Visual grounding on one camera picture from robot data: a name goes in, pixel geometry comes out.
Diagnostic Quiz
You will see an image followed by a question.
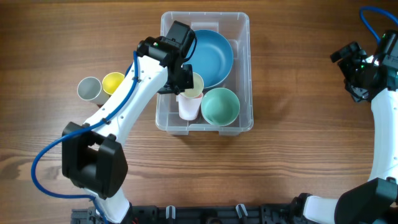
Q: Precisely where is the light green cup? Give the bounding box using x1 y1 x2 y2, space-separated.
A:
181 72 204 98

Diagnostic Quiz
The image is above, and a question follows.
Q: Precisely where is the pink cup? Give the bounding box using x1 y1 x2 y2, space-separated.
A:
177 93 203 121

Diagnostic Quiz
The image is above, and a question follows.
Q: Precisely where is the dark blue bowl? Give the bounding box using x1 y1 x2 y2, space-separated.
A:
185 29 234 89

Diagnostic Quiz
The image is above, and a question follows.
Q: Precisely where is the small mint green bowl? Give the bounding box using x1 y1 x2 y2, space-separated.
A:
201 88 241 126

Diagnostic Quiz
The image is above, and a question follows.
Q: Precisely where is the yellow cup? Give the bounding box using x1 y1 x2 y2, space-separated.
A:
102 72 125 95

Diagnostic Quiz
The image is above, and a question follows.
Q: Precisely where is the clear plastic storage container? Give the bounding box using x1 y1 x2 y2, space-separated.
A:
155 11 254 136

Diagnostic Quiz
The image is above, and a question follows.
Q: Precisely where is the grey cup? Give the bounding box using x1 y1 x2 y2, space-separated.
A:
77 77 109 105

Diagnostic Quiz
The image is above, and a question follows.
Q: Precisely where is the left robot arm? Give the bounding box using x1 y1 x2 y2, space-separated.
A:
62 36 197 223

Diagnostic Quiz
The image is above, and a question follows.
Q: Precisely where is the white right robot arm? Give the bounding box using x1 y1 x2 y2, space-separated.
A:
289 38 397 223

